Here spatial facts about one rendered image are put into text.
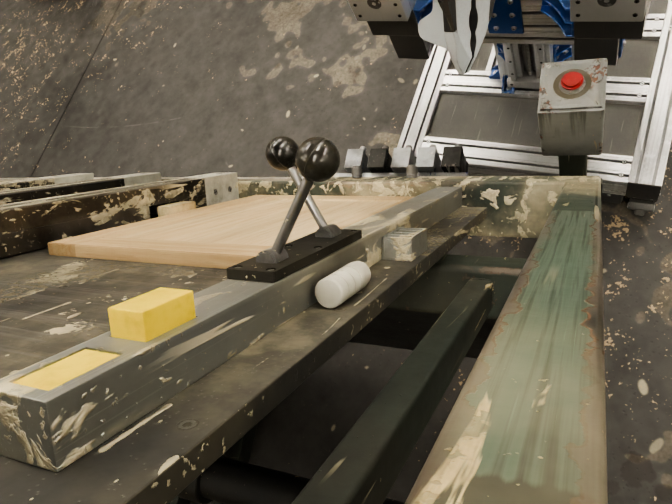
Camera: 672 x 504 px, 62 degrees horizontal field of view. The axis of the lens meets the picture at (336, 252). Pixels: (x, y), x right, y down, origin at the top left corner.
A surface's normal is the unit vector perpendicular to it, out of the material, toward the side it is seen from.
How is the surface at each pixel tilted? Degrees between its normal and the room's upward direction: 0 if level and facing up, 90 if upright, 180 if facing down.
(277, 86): 0
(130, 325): 33
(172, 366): 90
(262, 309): 90
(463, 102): 0
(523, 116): 0
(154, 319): 90
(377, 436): 57
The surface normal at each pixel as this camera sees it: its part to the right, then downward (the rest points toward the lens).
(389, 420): -0.04, -0.98
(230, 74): -0.37, -0.36
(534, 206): -0.42, 0.22
